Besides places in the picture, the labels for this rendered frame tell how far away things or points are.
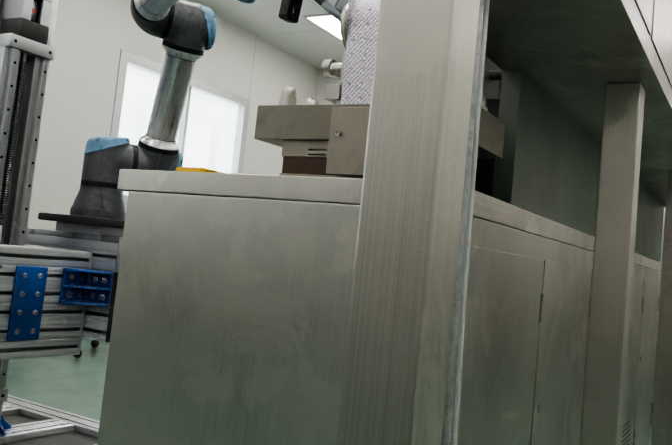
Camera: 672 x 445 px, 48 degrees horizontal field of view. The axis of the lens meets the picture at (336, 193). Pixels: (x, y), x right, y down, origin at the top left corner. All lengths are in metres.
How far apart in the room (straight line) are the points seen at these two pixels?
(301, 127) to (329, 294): 0.30
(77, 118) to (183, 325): 4.46
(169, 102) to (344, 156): 1.02
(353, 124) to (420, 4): 0.65
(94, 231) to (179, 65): 0.50
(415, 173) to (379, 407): 0.17
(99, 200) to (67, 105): 3.55
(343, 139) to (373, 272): 0.68
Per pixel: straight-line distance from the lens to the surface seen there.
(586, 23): 1.14
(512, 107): 1.37
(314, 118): 1.27
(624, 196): 1.42
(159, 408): 1.36
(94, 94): 5.82
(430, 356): 0.55
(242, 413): 1.25
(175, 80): 2.14
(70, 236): 2.17
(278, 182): 1.22
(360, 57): 1.49
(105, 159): 2.14
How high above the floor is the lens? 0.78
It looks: 5 degrees up
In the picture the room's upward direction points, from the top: 6 degrees clockwise
